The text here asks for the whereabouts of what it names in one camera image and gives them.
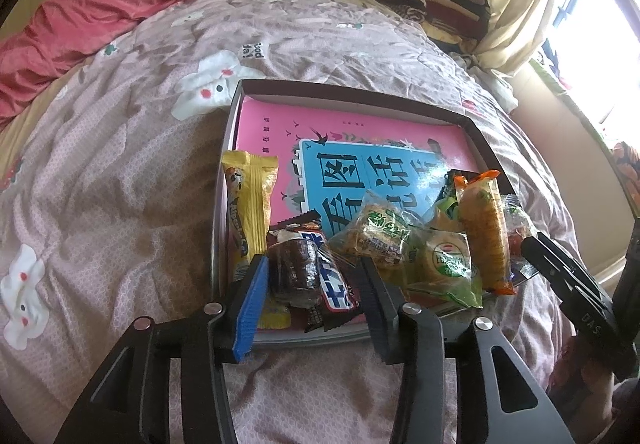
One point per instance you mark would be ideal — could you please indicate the window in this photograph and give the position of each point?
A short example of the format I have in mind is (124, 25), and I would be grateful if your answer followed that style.
(600, 38)

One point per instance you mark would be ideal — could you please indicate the pink book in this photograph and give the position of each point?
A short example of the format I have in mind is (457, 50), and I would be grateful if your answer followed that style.
(280, 133)

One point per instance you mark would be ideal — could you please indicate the dark round cake packet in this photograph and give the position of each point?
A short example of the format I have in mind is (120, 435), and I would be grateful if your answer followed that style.
(295, 264)

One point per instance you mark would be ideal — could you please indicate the clear cracker packet green label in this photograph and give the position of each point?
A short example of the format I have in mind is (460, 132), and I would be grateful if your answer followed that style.
(375, 234)

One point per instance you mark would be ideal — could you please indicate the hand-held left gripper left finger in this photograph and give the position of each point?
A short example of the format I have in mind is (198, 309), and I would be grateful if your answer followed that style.
(252, 309)

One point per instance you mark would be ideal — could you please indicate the brown chocolate bar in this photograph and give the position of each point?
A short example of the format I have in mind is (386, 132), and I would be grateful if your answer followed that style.
(337, 284)

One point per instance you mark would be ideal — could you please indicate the round cake packet green label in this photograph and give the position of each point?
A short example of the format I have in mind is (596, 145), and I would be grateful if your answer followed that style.
(445, 264)

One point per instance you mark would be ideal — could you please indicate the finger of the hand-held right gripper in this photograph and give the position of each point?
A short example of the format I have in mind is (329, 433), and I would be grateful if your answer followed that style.
(555, 269)

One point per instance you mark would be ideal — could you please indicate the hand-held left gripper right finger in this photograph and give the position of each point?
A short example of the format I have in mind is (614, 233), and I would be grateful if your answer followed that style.
(375, 304)

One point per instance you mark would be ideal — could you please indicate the shallow dark cardboard box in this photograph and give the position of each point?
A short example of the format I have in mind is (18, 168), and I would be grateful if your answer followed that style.
(350, 96)

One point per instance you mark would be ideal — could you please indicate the white cloth heap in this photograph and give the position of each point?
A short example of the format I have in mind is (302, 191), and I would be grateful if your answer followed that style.
(492, 83)

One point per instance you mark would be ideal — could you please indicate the printed lilac blanket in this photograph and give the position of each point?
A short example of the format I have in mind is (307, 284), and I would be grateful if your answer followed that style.
(125, 173)

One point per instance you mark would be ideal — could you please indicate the orange noodle snack packet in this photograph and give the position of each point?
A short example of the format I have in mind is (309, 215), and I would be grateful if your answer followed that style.
(485, 224)

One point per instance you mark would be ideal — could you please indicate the clear packet red snack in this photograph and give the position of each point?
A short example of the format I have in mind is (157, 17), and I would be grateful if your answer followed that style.
(520, 229)

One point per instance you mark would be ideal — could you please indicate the yellow wafer bar packet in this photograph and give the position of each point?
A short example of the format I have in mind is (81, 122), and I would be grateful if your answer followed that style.
(250, 214)

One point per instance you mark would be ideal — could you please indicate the patterned cushion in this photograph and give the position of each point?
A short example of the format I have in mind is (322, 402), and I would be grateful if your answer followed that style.
(625, 173)

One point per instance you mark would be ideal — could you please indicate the dark green snack packet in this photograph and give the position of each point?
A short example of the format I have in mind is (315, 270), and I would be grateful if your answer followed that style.
(450, 191)

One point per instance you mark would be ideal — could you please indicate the pink quilt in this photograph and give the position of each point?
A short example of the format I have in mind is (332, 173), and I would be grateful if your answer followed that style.
(90, 8)

